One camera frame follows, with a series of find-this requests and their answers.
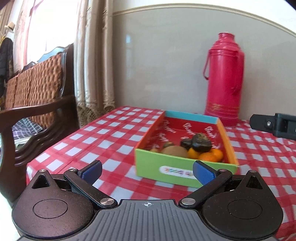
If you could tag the orange tangerine left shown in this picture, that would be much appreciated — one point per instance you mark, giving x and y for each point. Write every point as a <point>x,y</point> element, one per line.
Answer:
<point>192,154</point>

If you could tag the blue checkered cloth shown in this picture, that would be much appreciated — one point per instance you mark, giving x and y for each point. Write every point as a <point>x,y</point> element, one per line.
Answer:
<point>25,128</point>

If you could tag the wooden sofa with rattan cushions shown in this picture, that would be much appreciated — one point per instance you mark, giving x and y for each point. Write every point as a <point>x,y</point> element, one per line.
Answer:
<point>44,93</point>

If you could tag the red thermos flask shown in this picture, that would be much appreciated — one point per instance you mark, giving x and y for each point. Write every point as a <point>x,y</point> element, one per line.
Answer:
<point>224,70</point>

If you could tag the small dark fruit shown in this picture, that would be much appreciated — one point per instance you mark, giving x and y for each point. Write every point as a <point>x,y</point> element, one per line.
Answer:
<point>186,143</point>

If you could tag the brown kiwi fruit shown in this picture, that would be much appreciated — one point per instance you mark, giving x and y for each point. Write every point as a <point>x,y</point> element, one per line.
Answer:
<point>176,151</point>

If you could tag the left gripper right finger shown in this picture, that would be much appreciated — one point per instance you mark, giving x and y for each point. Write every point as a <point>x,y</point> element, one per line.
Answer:
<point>211,181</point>

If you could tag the orange tangerine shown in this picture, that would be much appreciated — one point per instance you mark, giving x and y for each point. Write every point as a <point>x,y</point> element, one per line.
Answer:
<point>214,155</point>
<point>192,154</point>

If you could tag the dark avocado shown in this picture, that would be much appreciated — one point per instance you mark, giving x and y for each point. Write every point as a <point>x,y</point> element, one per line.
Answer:
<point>201,143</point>

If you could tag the beige lace curtain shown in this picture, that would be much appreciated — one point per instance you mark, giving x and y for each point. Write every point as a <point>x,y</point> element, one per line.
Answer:
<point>93,66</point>

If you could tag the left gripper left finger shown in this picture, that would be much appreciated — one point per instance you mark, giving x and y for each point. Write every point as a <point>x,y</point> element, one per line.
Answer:
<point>81,182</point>

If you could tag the orange tangerine right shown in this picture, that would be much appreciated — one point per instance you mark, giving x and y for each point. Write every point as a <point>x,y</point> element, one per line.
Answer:
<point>214,155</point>

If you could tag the colourful cardboard box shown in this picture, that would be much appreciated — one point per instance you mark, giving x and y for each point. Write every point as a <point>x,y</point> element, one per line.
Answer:
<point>175,140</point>

